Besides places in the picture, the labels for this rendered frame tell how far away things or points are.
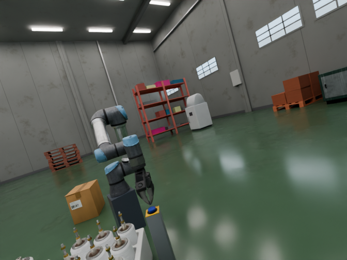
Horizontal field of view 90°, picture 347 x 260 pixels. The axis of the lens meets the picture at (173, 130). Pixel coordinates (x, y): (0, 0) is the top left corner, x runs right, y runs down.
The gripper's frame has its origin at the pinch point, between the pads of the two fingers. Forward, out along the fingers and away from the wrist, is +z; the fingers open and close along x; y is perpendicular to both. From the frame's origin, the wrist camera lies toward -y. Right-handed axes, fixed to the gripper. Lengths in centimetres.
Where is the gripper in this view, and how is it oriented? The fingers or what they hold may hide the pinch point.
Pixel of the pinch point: (150, 202)
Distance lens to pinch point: 95.5
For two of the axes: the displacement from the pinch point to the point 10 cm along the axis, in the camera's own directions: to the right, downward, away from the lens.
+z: 2.8, 9.6, 0.8
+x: -9.5, 2.9, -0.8
